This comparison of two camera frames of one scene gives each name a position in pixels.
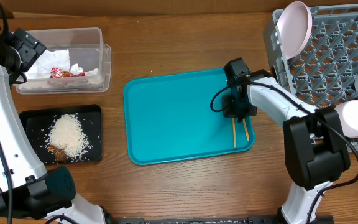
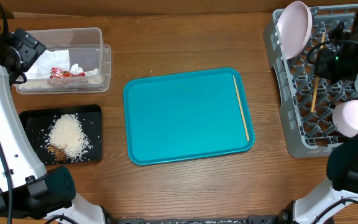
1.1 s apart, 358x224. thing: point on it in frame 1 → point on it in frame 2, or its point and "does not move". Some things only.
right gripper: [229, 113] → [328, 52]
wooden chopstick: [234, 127] → [317, 78]
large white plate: [294, 23] does not move
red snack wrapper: [58, 73] does not move
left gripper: [29, 48] does not move
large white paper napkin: [41, 68] does not move
